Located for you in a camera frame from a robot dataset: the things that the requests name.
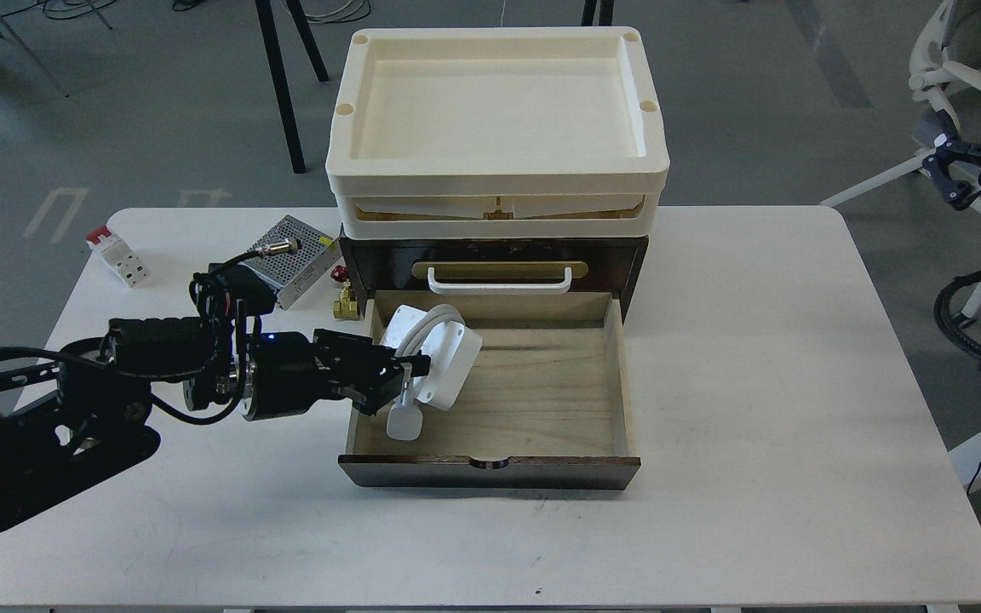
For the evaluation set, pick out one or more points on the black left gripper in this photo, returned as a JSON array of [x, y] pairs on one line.
[[284, 380]]

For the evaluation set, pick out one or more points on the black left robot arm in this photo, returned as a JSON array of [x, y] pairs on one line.
[[73, 418]]

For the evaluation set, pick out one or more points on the dark wooden cabinet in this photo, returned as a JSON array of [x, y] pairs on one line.
[[611, 265]]

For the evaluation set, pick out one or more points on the white office chair base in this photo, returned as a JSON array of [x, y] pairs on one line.
[[945, 72]]

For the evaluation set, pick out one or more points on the metal mesh power supply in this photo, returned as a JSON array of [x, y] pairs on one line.
[[292, 274]]

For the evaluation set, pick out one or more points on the open wooden drawer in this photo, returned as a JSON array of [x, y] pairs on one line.
[[546, 405]]

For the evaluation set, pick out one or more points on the white red circuit breaker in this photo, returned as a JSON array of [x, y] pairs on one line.
[[117, 255]]

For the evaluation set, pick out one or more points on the cream plastic stacked tray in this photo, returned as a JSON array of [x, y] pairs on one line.
[[497, 133]]

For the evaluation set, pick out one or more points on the brass valve red handle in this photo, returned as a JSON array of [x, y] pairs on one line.
[[346, 307]]

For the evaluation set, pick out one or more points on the white cabinet handle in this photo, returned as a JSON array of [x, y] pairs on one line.
[[443, 288]]

